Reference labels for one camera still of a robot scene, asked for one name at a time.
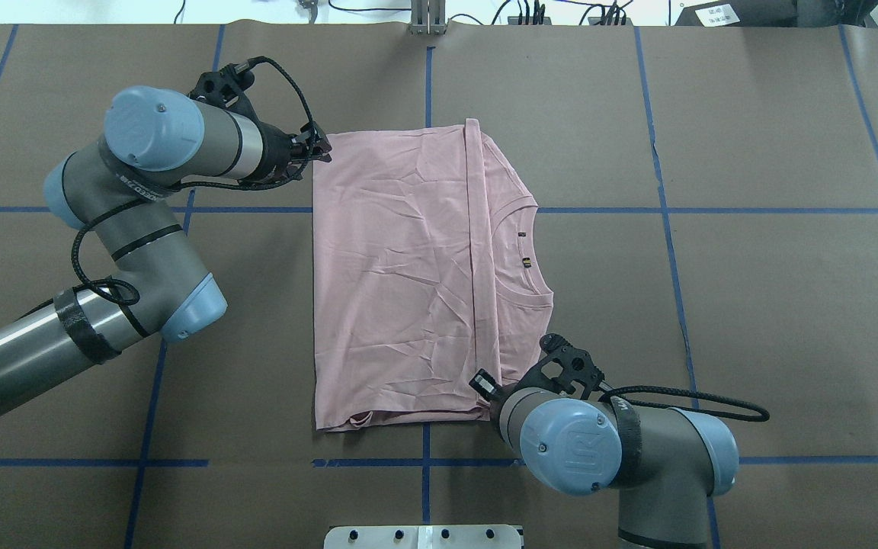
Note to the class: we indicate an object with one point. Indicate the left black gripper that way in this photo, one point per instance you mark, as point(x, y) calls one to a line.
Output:
point(277, 155)

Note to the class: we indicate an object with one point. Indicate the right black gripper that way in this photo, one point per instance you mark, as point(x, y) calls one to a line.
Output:
point(484, 383)

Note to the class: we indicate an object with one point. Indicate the pink Snoopy t-shirt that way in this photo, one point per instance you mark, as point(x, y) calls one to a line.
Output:
point(425, 272)

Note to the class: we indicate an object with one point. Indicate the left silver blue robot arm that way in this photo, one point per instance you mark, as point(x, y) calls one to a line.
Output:
point(138, 274)

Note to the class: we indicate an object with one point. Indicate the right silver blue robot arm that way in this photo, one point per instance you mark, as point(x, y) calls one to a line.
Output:
point(664, 463)

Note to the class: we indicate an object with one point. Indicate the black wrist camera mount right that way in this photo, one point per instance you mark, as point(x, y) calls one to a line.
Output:
point(568, 370)

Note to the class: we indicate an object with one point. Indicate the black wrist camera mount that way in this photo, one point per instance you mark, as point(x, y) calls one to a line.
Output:
point(568, 370)
point(226, 89)

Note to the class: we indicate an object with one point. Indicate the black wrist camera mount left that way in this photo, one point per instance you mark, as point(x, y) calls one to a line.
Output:
point(226, 89)

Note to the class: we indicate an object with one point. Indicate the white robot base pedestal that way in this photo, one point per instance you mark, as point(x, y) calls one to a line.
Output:
point(426, 536)

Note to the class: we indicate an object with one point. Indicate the aluminium frame post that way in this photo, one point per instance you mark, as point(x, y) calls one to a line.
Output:
point(428, 17)

